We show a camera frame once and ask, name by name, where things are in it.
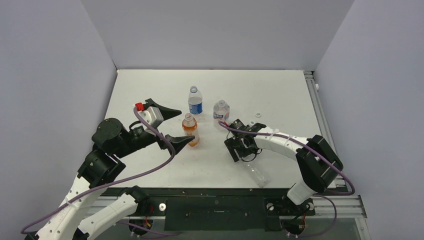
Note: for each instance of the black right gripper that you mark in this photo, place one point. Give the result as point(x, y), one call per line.
point(234, 140)

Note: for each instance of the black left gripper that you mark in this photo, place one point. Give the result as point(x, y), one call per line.
point(178, 142)

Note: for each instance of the orange drink bottle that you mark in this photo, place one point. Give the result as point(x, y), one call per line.
point(190, 127)

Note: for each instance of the blue label water bottle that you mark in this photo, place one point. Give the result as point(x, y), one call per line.
point(195, 101)

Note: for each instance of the white blue label bottle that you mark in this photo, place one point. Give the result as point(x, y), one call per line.
point(221, 111)

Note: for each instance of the clear plastic bottle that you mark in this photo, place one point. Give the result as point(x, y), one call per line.
point(257, 174)

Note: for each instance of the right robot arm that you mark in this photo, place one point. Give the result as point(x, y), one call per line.
point(318, 164)

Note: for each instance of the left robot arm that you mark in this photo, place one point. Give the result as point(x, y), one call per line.
point(99, 171)

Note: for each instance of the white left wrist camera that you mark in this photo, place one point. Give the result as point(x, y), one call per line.
point(150, 115)

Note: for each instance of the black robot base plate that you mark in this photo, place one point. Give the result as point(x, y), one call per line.
point(222, 209)

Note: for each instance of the aluminium table edge rail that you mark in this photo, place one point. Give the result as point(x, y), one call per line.
point(349, 208)

